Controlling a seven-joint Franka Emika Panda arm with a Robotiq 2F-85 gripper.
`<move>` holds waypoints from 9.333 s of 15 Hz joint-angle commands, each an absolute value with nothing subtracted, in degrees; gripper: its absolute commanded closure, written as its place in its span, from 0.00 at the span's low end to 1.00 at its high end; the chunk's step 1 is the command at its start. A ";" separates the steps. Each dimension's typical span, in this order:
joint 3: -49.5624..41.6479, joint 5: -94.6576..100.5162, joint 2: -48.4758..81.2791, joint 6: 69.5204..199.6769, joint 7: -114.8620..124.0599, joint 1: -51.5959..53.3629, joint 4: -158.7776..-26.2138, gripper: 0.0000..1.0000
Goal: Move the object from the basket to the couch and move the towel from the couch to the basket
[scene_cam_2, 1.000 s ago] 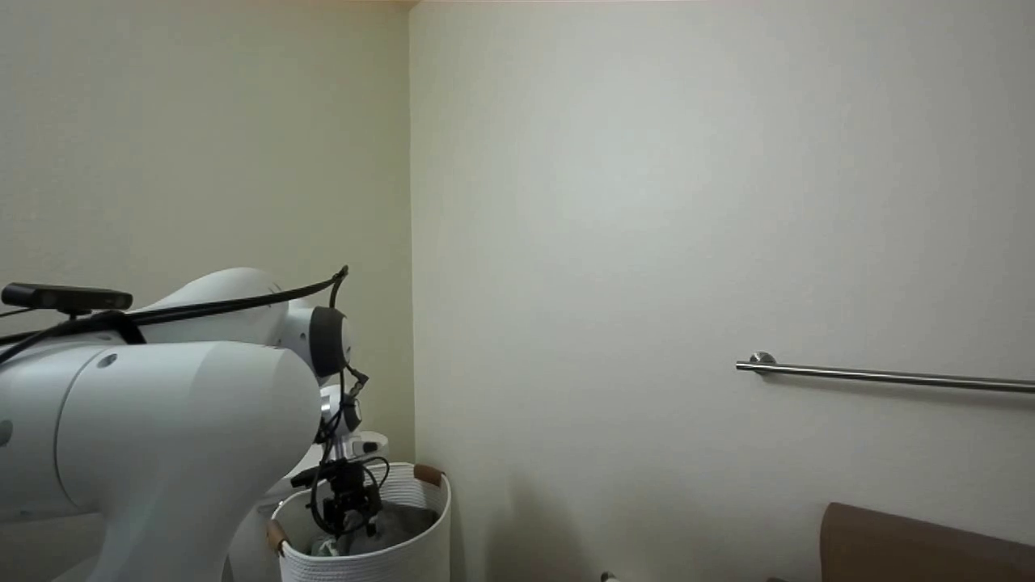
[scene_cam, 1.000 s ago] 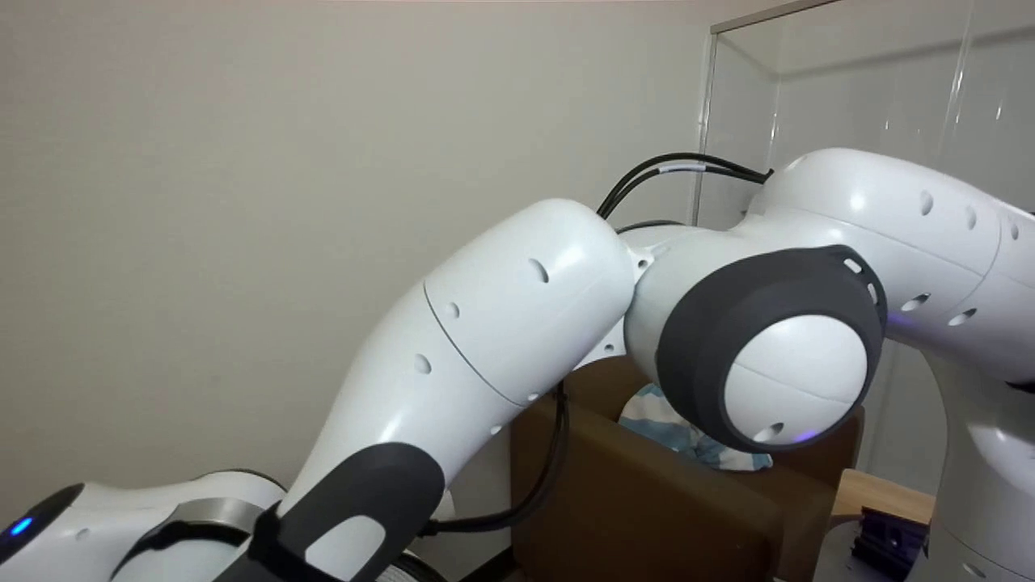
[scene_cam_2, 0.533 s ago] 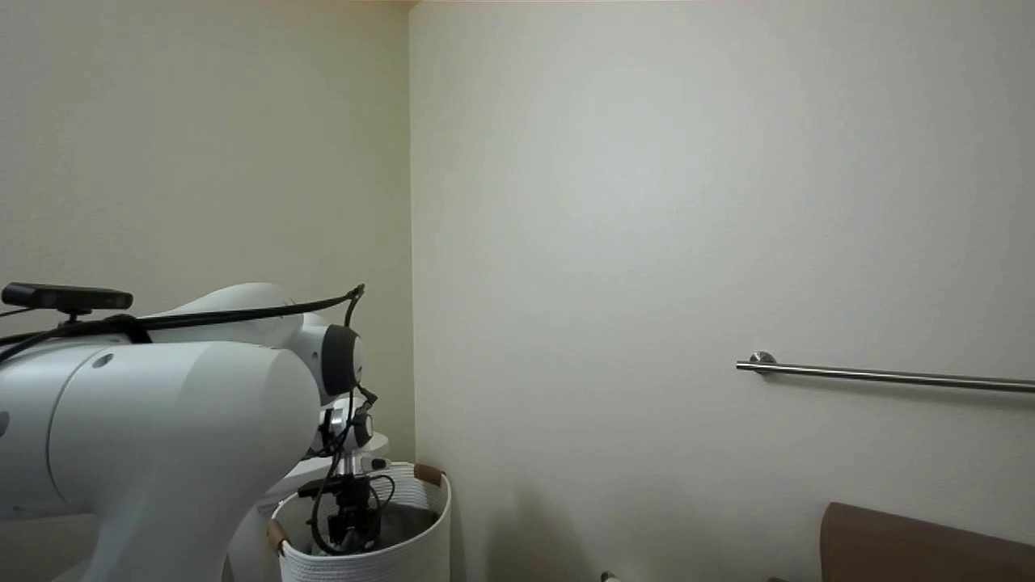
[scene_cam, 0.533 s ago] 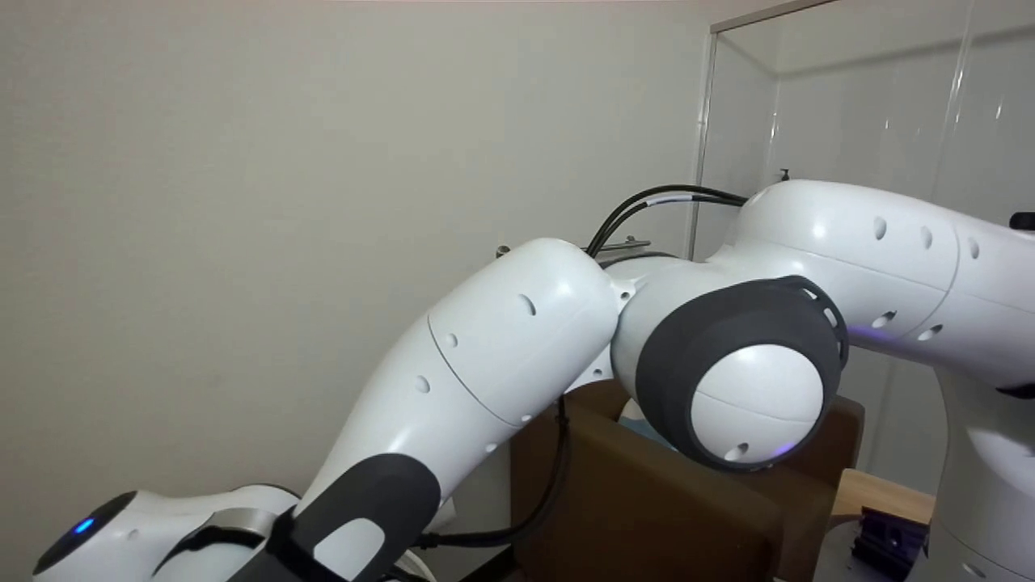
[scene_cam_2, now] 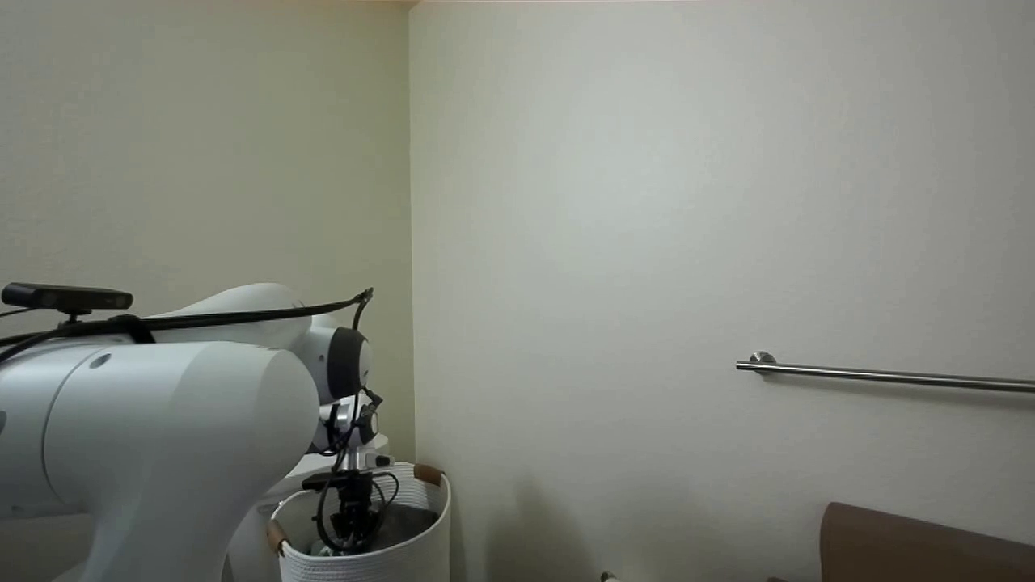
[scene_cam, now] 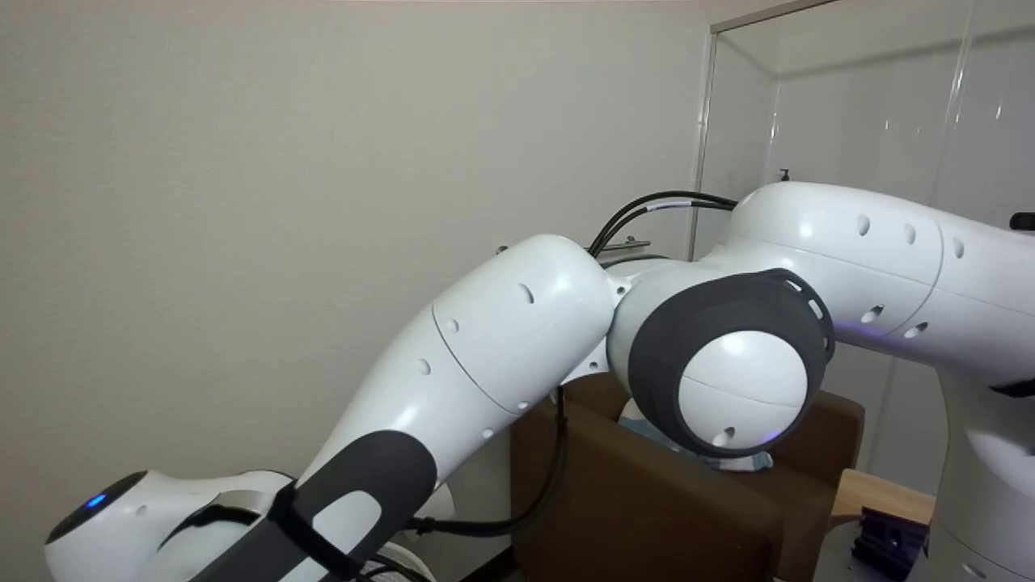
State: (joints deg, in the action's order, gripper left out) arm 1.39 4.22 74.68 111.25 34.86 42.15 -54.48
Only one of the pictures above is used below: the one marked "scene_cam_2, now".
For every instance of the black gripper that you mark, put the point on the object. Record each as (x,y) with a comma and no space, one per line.
(350,517)

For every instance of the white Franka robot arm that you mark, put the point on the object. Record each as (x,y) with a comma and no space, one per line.
(164,431)

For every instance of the chrome towel bar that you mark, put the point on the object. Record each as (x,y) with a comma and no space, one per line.
(886,373)

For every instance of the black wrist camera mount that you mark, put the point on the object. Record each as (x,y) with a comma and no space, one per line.
(339,479)

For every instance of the black camera on stand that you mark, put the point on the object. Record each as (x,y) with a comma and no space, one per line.
(66,297)

